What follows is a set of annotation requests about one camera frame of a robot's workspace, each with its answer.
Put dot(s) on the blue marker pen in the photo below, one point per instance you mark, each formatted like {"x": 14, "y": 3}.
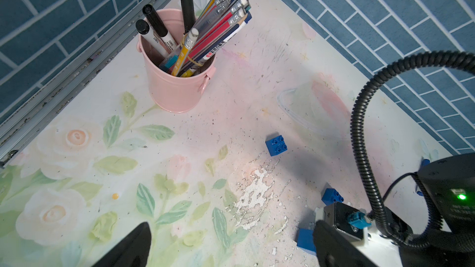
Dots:
{"x": 424, "y": 163}

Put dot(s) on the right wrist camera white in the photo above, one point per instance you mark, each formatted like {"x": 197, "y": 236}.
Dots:
{"x": 356, "y": 229}

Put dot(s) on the pink pen bucket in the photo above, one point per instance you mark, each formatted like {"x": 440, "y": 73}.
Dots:
{"x": 173, "y": 94}

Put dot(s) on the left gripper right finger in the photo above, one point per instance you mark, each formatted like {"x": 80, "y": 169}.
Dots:
{"x": 333, "y": 250}

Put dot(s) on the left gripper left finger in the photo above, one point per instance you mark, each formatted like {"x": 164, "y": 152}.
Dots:
{"x": 132, "y": 251}

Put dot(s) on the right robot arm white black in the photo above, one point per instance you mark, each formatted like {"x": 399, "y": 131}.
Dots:
{"x": 450, "y": 183}

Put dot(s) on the small blue lego far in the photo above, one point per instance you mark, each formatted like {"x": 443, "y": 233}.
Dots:
{"x": 276, "y": 145}

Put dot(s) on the bundle of pens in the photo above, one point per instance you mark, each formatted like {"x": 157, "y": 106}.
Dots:
{"x": 203, "y": 36}

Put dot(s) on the small blue lego centre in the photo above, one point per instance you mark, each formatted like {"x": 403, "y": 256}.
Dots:
{"x": 331, "y": 196}

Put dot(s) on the small blue lego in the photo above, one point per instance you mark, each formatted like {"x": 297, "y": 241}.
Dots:
{"x": 276, "y": 145}
{"x": 331, "y": 196}

